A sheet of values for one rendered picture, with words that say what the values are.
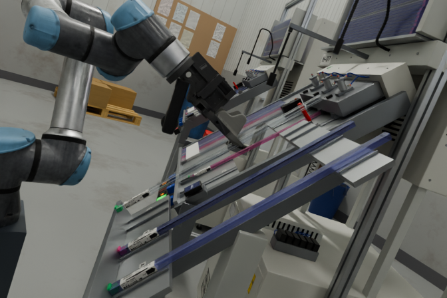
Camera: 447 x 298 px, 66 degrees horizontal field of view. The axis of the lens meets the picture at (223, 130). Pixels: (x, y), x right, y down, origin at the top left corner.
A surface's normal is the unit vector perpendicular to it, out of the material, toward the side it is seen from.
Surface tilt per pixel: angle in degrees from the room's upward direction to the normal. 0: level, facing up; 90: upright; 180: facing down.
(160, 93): 90
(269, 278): 90
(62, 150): 68
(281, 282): 90
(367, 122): 90
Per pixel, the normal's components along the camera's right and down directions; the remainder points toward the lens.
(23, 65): 0.51, 0.31
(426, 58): -0.93, -0.33
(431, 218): -0.78, -0.21
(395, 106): 0.10, 0.18
